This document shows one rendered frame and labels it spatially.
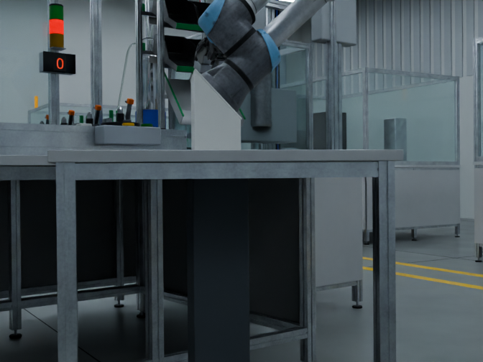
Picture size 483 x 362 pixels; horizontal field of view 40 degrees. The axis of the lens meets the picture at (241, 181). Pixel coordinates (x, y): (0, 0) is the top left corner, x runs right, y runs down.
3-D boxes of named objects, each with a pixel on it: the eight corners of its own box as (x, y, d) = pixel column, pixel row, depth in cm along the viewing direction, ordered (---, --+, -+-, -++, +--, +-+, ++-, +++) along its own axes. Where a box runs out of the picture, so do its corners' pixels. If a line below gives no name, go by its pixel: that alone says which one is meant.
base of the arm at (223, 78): (233, 110, 187) (259, 86, 188) (197, 72, 188) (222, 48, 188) (232, 119, 202) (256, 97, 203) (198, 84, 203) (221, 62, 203)
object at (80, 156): (403, 160, 174) (403, 149, 174) (47, 162, 157) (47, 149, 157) (320, 164, 243) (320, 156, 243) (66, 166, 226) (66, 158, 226)
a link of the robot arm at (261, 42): (257, 87, 191) (291, 56, 192) (226, 52, 188) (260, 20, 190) (249, 90, 203) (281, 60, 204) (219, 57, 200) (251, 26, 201)
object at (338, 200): (364, 307, 396) (364, 163, 395) (214, 337, 327) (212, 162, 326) (287, 292, 449) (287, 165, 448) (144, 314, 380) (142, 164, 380)
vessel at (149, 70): (169, 110, 341) (168, 36, 341) (145, 109, 333) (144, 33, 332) (155, 113, 352) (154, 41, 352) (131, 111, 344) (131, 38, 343)
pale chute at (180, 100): (211, 125, 255) (214, 116, 252) (179, 124, 248) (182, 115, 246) (190, 80, 272) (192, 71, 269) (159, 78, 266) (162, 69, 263)
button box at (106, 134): (161, 145, 224) (161, 126, 224) (104, 144, 211) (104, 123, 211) (150, 146, 230) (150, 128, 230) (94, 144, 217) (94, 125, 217)
